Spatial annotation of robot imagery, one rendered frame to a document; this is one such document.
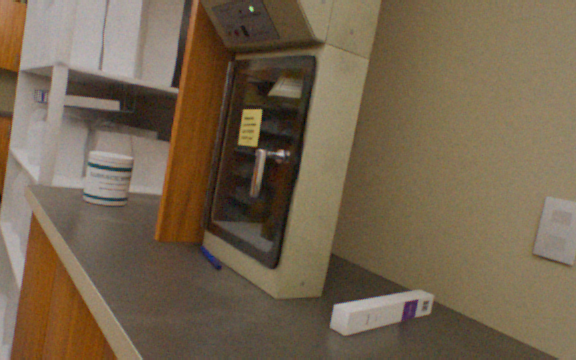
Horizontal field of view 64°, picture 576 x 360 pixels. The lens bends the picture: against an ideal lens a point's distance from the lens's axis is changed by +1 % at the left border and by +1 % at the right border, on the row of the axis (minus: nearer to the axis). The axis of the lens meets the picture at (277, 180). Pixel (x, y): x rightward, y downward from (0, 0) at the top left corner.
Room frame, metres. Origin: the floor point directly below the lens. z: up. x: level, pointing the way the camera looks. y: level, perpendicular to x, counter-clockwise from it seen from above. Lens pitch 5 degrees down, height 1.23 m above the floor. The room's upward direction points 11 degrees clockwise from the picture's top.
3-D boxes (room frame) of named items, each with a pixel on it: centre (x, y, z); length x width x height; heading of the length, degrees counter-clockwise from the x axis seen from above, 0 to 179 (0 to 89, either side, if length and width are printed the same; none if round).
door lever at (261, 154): (0.83, 0.02, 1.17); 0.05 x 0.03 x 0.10; 126
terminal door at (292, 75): (0.94, 0.06, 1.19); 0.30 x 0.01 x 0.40; 36
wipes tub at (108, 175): (1.40, 0.52, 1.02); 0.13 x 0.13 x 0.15
